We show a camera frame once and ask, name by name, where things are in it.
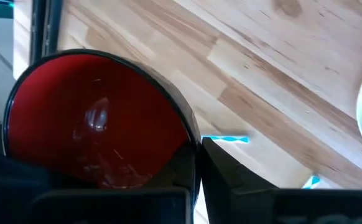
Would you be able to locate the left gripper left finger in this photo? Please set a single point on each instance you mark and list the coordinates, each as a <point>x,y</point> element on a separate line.
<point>106,208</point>

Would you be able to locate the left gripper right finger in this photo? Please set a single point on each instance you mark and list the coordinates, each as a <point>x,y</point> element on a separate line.
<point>230,193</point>

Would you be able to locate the black bowl with red inside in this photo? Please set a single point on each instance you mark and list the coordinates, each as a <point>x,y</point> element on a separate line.
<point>75,109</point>

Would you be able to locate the black metal frame post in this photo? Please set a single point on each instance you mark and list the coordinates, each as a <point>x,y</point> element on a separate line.
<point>45,28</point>

